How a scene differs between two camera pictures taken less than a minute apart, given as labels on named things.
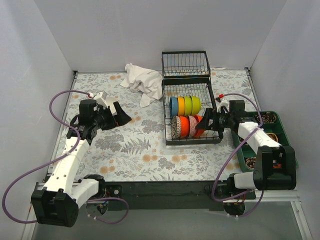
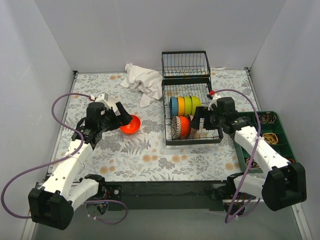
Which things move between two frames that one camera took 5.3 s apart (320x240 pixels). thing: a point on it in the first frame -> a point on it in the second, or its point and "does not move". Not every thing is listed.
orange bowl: [199, 132] -> [132, 127]
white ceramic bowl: [110, 101] does not move
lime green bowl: [188, 106] does not move
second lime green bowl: [196, 105] does not move
